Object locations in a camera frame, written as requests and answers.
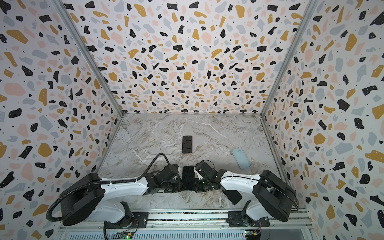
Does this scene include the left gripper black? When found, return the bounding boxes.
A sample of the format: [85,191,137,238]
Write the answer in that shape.
[161,178,188,194]

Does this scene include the black phone case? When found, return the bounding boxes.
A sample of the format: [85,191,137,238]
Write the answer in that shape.
[182,165,196,192]

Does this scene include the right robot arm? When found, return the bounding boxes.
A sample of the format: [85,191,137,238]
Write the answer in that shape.
[194,161,299,222]

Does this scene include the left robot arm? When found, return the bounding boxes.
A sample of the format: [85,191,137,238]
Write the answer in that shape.
[46,164,185,226]

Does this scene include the light blue phone case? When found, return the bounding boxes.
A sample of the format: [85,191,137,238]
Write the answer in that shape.
[232,148,251,170]

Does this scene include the right circuit board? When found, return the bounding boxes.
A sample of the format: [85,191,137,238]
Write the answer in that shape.
[245,230,261,240]

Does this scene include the circuit board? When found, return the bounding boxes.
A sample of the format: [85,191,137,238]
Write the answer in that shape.
[114,231,135,240]
[245,230,261,240]

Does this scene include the left circuit board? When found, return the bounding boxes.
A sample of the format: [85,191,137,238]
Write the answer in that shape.
[114,231,135,240]

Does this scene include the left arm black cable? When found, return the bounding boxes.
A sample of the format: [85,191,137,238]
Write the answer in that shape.
[136,152,172,181]

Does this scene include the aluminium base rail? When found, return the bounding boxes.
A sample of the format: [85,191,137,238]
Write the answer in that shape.
[57,209,317,240]

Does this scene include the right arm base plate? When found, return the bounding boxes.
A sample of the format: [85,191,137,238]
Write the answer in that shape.
[227,211,270,228]

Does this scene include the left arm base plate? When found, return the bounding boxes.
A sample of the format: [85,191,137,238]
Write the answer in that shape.
[104,212,149,230]

